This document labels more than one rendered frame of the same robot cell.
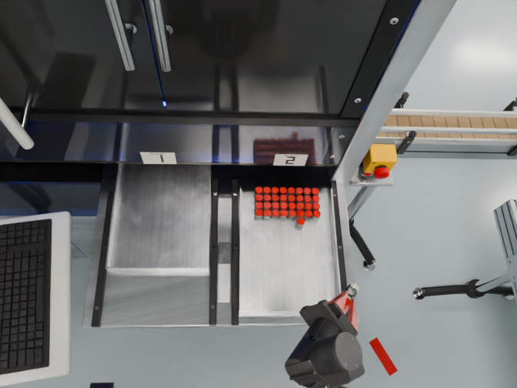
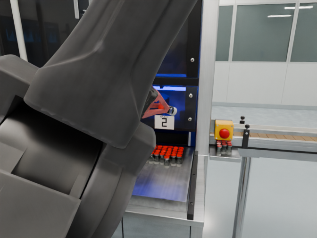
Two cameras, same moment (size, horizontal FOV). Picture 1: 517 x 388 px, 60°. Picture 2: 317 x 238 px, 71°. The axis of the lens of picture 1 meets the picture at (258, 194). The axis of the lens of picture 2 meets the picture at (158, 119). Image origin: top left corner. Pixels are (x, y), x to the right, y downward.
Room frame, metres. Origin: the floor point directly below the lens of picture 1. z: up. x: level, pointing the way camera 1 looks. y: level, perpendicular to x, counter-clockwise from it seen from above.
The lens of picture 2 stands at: (-0.28, -0.38, 1.32)
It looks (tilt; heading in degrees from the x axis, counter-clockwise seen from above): 17 degrees down; 22
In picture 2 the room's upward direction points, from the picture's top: straight up
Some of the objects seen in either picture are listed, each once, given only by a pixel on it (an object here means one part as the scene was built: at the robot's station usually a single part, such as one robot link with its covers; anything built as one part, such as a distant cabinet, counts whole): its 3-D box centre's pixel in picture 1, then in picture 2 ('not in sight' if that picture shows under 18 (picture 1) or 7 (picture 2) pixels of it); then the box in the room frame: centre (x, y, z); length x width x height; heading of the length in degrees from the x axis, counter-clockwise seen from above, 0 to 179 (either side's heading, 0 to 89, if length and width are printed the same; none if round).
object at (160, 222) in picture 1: (162, 209); not in sight; (0.43, 0.25, 0.90); 0.34 x 0.26 x 0.04; 10
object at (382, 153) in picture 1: (378, 156); (223, 129); (0.65, -0.31, 1.00); 0.08 x 0.07 x 0.07; 10
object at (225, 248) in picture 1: (224, 272); not in sight; (0.28, 0.05, 0.91); 0.14 x 0.03 x 0.06; 10
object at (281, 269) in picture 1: (288, 247); (154, 171); (0.38, -0.10, 0.90); 0.34 x 0.26 x 0.04; 10
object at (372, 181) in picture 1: (368, 164); (223, 152); (0.69, -0.32, 0.87); 0.14 x 0.13 x 0.02; 10
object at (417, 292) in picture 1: (470, 290); not in sight; (0.60, -1.03, 0.07); 0.50 x 0.08 x 0.14; 100
